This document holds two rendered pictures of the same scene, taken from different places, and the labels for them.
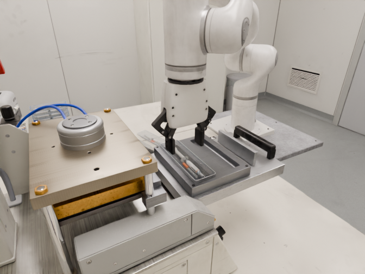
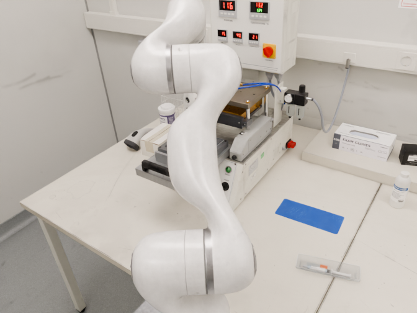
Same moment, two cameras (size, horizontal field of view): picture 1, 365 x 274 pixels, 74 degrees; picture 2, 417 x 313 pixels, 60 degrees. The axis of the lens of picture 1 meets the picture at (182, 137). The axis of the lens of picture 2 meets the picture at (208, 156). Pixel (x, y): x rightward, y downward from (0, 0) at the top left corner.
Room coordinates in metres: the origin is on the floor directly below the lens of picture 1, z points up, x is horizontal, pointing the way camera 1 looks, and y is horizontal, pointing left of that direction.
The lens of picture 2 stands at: (1.59, -0.46, 1.67)
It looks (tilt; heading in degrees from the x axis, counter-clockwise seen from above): 33 degrees down; 156
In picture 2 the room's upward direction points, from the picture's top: 4 degrees counter-clockwise
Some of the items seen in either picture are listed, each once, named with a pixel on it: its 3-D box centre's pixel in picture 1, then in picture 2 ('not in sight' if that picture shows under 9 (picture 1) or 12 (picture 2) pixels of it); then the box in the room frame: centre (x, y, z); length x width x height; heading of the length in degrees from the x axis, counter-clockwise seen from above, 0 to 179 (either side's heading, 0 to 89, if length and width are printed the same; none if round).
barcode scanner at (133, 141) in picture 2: not in sight; (142, 135); (-0.01, -0.10, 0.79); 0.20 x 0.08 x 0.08; 118
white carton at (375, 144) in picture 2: not in sight; (363, 141); (0.65, 0.70, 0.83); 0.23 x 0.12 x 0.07; 28
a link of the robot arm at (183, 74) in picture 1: (186, 70); not in sight; (0.51, -0.01, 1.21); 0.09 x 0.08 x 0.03; 119
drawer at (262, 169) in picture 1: (213, 159); (185, 156); (0.55, -0.08, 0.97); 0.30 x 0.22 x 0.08; 119
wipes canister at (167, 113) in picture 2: not in sight; (167, 118); (-0.05, 0.06, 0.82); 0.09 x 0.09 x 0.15
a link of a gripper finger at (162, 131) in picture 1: (165, 140); not in sight; (0.48, 0.04, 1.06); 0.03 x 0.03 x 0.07; 29
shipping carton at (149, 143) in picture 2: not in sight; (162, 141); (0.11, -0.03, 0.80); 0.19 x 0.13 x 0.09; 118
